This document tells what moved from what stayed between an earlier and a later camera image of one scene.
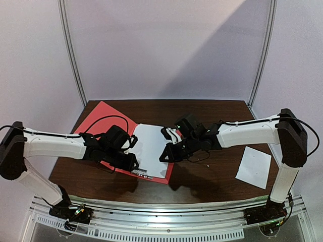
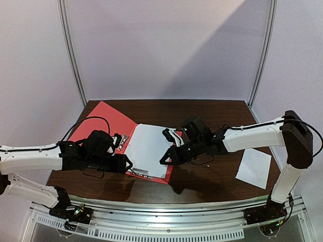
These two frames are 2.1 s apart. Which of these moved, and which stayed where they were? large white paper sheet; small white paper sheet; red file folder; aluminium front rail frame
Moved: red file folder
Stayed: aluminium front rail frame; large white paper sheet; small white paper sheet
